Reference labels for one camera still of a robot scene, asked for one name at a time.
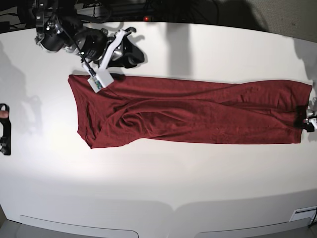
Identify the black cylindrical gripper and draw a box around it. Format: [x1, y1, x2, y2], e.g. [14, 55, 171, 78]
[75, 28, 145, 69]

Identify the dark red long-sleeve shirt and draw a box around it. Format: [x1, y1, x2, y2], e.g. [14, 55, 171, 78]
[68, 75, 312, 148]

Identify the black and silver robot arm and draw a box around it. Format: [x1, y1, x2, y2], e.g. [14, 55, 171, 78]
[36, 0, 315, 137]

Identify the black power strip red switch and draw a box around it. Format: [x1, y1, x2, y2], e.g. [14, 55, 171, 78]
[108, 15, 152, 22]

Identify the black bracket at table edge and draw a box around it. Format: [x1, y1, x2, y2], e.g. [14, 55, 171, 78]
[0, 104, 11, 156]

